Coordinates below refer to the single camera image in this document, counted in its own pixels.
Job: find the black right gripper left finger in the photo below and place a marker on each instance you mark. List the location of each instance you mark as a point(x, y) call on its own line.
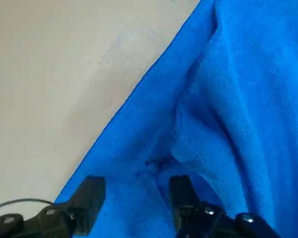
point(52, 220)

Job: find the blue towel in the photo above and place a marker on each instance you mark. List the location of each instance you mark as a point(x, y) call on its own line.
point(213, 99)

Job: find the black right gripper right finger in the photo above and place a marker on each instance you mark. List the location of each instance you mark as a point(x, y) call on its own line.
point(201, 223)

